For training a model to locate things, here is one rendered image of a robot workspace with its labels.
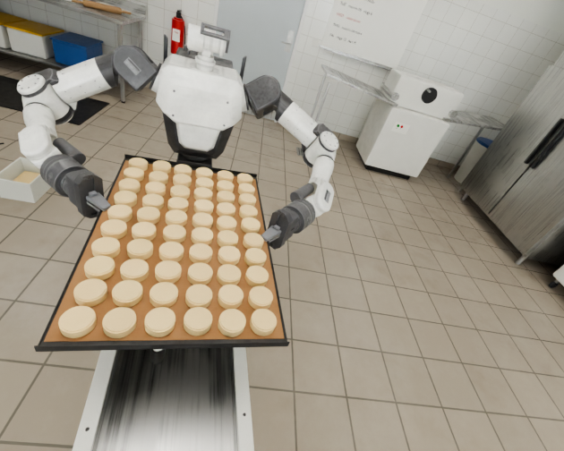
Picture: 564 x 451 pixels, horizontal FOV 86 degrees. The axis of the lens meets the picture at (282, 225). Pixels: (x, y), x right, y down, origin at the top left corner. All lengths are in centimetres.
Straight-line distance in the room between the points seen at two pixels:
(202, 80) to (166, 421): 92
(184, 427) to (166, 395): 8
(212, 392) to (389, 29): 457
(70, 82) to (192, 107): 35
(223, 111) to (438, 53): 430
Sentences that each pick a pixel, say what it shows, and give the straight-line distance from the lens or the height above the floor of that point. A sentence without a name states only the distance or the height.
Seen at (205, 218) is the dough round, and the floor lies 111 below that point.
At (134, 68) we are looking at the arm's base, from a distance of 112.
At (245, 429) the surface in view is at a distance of 75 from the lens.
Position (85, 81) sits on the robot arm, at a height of 123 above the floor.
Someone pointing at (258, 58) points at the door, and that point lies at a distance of 470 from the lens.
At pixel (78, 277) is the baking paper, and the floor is 109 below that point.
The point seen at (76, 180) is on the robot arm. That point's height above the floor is 114.
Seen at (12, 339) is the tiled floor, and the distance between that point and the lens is 199.
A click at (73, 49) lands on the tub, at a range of 462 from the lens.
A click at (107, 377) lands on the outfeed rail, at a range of 78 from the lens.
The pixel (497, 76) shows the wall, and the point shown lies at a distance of 563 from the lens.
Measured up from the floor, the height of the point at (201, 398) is 84.
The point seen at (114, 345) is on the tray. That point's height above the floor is 110.
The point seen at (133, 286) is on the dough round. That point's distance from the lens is 63.
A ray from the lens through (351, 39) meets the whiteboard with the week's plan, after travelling 472.
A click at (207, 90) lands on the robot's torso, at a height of 129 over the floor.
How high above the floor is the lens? 160
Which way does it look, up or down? 37 degrees down
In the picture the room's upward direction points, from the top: 19 degrees clockwise
